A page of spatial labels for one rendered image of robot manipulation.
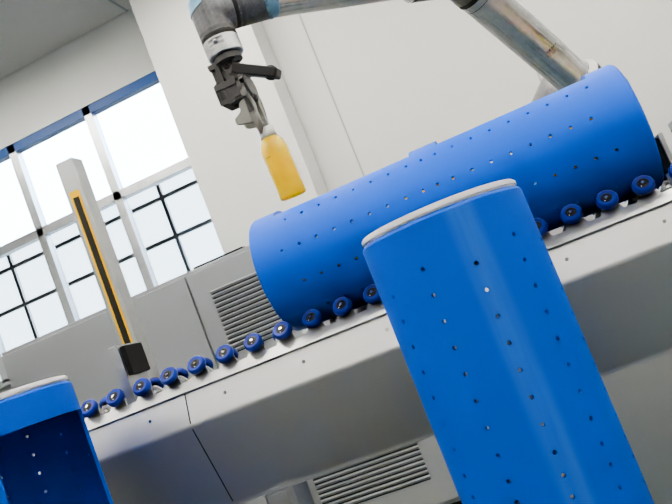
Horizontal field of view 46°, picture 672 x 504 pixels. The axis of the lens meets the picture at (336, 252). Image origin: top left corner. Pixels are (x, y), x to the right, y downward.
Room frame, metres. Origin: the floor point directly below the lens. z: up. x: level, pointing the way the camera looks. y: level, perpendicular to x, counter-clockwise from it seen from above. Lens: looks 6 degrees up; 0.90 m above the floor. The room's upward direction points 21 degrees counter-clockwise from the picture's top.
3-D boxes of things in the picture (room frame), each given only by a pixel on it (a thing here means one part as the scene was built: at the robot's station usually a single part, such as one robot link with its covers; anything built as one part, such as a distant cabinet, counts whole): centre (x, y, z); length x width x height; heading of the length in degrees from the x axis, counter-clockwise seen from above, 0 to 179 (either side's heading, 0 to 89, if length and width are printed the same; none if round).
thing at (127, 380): (1.97, 0.58, 1.00); 0.10 x 0.04 x 0.15; 167
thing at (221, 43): (1.85, 0.08, 1.65); 0.10 x 0.09 x 0.05; 167
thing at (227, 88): (1.85, 0.08, 1.57); 0.09 x 0.08 x 0.12; 77
